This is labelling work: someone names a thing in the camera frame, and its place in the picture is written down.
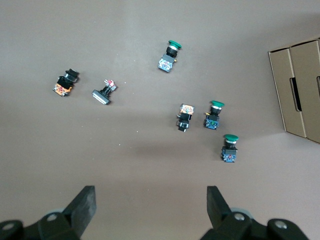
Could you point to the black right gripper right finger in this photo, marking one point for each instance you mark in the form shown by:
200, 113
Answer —
217, 207

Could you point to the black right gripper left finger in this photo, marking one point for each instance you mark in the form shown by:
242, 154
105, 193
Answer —
83, 207

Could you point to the green mushroom pushbutton blue block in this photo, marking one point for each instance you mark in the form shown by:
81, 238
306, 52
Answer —
229, 152
166, 63
212, 122

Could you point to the brown cardboard box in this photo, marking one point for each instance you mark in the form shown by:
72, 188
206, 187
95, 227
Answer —
308, 75

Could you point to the black selector switch orange block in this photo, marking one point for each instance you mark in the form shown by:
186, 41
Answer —
186, 117
62, 87

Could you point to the black square-head switch red terminals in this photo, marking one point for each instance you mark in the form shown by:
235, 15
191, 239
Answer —
101, 97

